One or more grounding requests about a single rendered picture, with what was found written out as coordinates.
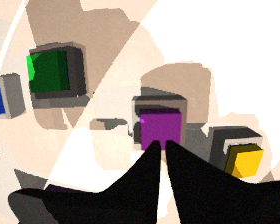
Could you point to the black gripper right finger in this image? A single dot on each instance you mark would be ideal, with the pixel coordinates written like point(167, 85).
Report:
point(206, 195)

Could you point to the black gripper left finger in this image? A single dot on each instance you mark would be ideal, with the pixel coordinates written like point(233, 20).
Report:
point(132, 199)

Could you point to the yellow button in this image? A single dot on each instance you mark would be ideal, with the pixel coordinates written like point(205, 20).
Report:
point(236, 151)

